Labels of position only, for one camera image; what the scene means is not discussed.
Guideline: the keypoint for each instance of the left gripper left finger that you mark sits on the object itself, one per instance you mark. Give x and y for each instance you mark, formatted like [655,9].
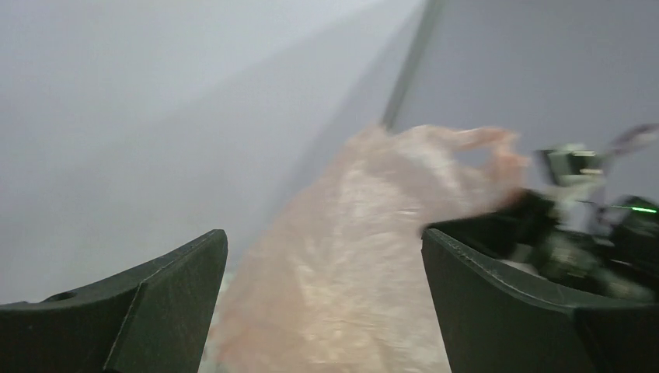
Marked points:
[153,317]

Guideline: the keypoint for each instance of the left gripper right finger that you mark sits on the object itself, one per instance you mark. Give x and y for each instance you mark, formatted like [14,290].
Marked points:
[495,318]

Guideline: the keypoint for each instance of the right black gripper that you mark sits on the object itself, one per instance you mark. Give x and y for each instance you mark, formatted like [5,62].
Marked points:
[614,257]

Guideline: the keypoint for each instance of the pink plastic trash bag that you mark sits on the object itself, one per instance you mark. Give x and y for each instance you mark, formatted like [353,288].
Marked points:
[337,283]

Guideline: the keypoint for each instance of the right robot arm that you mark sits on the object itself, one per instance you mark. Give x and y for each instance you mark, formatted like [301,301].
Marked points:
[617,257]

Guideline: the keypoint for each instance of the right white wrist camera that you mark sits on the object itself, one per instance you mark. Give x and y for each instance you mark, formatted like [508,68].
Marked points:
[573,172]

